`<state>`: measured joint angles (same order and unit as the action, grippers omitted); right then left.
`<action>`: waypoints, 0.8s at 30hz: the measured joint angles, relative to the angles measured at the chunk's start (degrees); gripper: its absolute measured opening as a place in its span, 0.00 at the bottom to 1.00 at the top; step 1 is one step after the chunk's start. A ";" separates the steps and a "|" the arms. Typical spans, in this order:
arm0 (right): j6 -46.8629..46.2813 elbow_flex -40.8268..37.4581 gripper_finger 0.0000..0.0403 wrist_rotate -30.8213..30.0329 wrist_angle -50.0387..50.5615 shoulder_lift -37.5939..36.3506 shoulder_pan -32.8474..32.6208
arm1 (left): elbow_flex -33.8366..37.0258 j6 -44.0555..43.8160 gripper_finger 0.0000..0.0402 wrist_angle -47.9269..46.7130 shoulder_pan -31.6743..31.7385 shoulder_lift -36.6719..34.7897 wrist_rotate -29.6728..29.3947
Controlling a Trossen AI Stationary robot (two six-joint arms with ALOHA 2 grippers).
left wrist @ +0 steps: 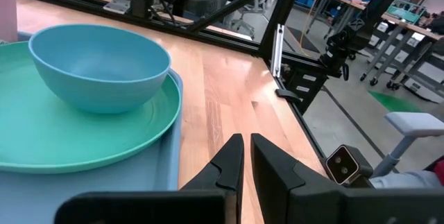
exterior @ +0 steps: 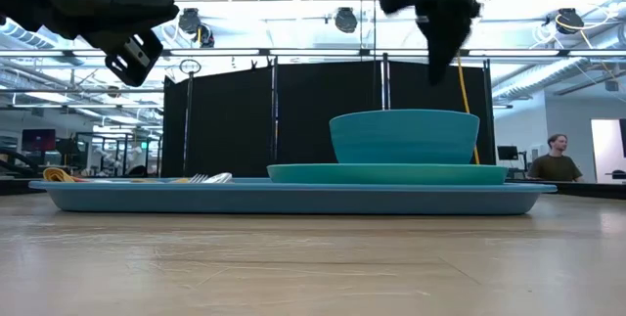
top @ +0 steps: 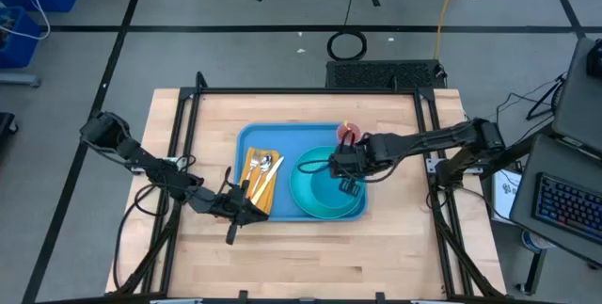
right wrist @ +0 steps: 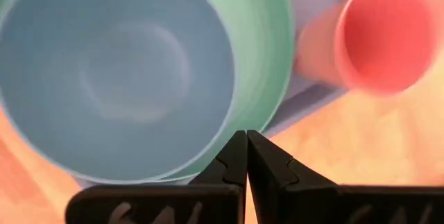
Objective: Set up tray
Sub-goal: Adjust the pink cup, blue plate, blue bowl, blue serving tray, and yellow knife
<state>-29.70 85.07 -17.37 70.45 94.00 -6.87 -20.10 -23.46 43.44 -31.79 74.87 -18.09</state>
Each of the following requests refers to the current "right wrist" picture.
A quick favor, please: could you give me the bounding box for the blue plastic bowl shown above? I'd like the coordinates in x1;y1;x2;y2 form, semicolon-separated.
0;0;237;186

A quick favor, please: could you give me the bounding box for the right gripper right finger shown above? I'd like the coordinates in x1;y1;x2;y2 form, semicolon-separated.
246;129;338;224

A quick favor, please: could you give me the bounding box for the green plastic plate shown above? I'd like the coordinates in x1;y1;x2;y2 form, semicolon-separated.
0;0;296;185

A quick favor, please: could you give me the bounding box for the pink plastic cup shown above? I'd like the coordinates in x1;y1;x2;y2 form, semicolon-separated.
293;0;442;96

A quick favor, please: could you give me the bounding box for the blue plastic tray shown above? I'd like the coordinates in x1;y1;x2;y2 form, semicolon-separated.
74;0;362;187

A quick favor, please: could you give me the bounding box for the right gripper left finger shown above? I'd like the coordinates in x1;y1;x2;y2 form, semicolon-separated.
189;130;248;224

